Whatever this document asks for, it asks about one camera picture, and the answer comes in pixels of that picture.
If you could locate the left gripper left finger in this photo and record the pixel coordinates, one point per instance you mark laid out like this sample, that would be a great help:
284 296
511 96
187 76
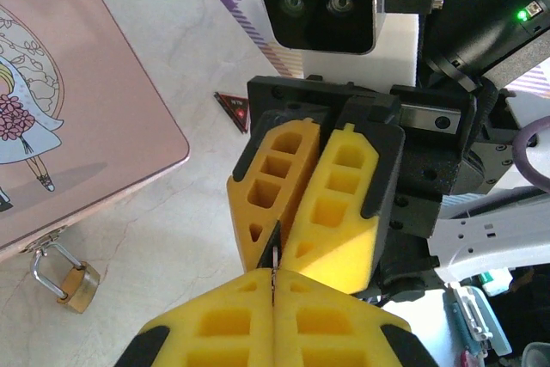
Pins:
215 328

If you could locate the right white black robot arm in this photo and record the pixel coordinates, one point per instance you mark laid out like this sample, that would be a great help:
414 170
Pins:
494 238

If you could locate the brass padlock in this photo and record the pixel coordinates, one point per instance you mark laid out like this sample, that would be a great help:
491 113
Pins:
81 287

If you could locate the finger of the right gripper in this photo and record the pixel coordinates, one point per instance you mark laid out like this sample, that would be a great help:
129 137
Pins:
344 246
245 208

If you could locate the pink tin box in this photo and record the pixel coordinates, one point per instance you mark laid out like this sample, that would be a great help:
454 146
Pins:
86 105

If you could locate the black red triangle card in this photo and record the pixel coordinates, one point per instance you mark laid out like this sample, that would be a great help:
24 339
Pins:
236 111

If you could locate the small key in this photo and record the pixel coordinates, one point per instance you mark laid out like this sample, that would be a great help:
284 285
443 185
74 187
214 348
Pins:
275 251

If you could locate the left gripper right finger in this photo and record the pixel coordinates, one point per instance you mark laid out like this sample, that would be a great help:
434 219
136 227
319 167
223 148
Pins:
339 328

